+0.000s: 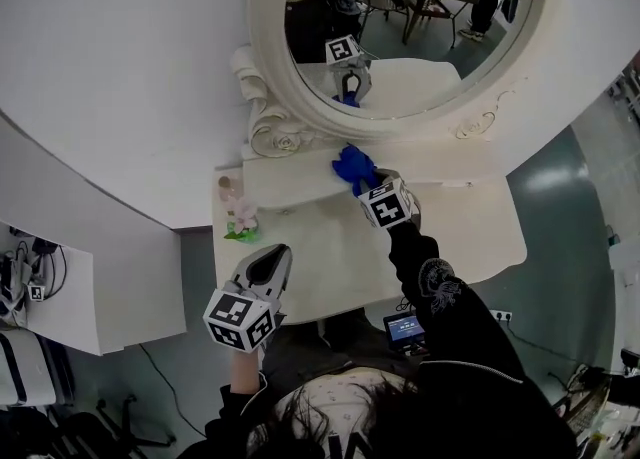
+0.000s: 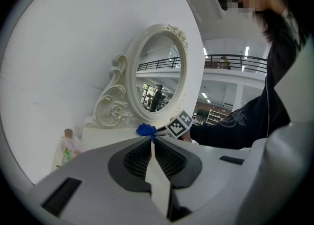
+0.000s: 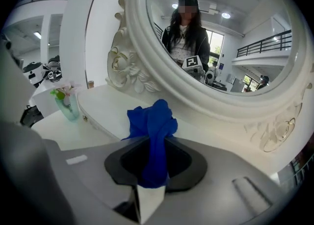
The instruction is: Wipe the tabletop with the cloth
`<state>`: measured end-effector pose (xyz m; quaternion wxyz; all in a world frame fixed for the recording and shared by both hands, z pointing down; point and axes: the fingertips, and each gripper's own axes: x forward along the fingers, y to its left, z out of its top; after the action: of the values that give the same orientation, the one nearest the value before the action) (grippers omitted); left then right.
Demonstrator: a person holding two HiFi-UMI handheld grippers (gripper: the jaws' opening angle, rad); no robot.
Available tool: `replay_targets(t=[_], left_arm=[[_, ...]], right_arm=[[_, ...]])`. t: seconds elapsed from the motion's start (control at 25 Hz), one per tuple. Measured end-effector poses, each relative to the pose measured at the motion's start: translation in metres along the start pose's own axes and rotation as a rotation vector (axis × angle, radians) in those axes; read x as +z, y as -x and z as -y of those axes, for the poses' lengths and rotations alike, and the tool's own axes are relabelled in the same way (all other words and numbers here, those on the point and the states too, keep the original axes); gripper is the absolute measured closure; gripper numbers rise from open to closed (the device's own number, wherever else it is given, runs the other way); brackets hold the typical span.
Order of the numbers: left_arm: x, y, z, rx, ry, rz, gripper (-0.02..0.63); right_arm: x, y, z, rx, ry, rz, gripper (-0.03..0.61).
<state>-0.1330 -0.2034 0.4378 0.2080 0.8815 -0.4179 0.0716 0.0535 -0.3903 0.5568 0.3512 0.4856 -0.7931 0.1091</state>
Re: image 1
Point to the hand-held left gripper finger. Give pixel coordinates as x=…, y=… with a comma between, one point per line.
x=244, y=267
x=285, y=274

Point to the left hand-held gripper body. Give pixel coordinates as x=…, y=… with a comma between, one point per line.
x=235, y=319

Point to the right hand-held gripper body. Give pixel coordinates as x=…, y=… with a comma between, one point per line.
x=387, y=209

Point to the blue cloth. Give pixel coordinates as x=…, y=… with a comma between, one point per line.
x=352, y=167

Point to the person's right forearm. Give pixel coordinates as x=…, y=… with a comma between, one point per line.
x=425, y=267

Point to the person's left forearm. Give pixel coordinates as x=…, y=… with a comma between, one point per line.
x=245, y=372

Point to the white dressing table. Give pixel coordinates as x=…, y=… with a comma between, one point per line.
x=340, y=267

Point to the teal vase with flowers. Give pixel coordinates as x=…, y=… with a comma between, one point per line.
x=245, y=212

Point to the black screen device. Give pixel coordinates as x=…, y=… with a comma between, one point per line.
x=402, y=329

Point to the white power strip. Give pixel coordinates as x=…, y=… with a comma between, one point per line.
x=502, y=316

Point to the white side desk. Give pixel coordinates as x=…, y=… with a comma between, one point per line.
x=70, y=307

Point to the white carved oval mirror unit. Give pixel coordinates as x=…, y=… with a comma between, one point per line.
x=265, y=47

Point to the black office chair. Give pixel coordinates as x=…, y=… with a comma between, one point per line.
x=75, y=434

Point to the gray spare gripper device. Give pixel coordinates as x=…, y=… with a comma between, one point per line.
x=35, y=293

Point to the person's black jacket torso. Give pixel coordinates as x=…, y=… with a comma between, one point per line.
x=475, y=397

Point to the white seat with black stripe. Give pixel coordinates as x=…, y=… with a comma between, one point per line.
x=20, y=367

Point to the white work desk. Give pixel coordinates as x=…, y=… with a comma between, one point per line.
x=627, y=287

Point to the wicker chair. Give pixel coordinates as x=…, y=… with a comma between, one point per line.
x=585, y=407

